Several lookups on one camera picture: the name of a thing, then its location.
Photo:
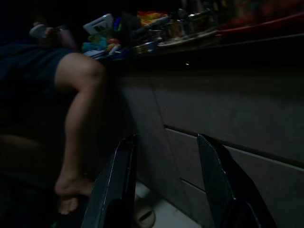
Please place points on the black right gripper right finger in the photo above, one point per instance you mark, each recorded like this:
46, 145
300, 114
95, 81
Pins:
221, 190

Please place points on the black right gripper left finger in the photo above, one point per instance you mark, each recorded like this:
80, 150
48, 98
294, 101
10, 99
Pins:
111, 190

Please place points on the person's hand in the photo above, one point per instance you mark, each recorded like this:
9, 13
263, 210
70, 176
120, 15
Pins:
52, 36

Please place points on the white slipper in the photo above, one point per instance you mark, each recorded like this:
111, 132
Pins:
145, 215

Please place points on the person's bare leg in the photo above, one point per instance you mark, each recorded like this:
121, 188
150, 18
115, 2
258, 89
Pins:
80, 107
69, 205

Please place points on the dark blue shorts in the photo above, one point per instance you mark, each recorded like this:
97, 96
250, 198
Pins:
28, 78

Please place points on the teal plastic item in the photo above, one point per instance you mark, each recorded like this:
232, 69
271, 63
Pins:
99, 42

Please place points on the white card box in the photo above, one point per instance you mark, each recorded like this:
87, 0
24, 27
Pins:
99, 23

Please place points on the pink round plate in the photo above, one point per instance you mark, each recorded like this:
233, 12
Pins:
249, 25

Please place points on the shiny steel vessel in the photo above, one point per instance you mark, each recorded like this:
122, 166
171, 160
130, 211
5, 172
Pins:
177, 23
200, 21

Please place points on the red yellow noodle packet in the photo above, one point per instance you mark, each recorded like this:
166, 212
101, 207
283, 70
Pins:
149, 17

